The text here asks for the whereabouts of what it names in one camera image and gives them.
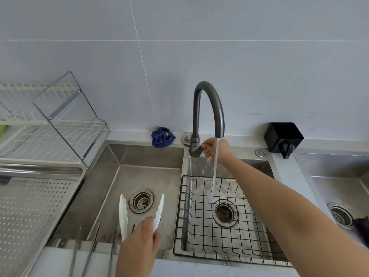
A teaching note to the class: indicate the green object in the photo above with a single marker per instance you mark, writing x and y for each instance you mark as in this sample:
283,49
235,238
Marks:
2,130

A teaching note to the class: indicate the stainless steel double sink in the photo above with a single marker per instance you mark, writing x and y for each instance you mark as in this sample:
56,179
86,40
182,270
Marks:
115,181

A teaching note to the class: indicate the person's right thumb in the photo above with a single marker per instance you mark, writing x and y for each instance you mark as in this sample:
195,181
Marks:
206,144

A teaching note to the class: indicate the person's left hand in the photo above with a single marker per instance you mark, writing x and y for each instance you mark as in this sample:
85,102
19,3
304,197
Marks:
135,250

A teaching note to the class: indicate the person's right hand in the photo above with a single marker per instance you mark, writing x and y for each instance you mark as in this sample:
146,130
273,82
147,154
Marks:
220,149

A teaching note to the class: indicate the perforated steel drain tray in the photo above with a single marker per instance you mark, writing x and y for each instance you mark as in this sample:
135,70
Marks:
26,216

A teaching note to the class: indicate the dark grey gooseneck faucet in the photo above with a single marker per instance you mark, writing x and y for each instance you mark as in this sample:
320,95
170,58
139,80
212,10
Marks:
201,89

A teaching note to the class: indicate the dark clogged drain strainer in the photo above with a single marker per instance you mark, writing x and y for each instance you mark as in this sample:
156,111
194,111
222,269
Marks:
225,213

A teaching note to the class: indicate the stainless steel single sink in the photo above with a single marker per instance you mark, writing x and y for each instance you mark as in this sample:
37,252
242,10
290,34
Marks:
340,181

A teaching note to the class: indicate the metal chopstick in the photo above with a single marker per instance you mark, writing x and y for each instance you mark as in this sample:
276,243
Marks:
112,253
91,248
75,250

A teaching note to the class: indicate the white plastic tongs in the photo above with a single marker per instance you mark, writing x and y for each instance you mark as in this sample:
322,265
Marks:
123,216

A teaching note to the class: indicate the purple object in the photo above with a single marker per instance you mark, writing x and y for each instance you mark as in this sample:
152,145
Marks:
362,229

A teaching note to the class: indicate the round steel hole cap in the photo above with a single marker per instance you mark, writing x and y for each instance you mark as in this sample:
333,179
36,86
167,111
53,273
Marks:
259,153
186,138

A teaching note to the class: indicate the crumpled blue cloth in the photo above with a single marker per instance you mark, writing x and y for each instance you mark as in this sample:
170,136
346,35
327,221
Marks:
162,138

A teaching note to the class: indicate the round steel drain strainer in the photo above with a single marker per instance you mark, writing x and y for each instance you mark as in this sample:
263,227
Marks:
141,200
341,216

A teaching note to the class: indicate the person's right forearm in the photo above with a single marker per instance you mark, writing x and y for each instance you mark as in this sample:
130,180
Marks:
294,216

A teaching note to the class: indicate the person's left thumb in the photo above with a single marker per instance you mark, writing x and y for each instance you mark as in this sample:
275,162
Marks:
156,240

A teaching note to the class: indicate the black plastic holder box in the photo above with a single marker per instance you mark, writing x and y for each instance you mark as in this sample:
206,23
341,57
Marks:
284,135

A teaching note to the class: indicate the water stream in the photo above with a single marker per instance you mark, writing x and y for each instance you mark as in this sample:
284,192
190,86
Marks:
215,175

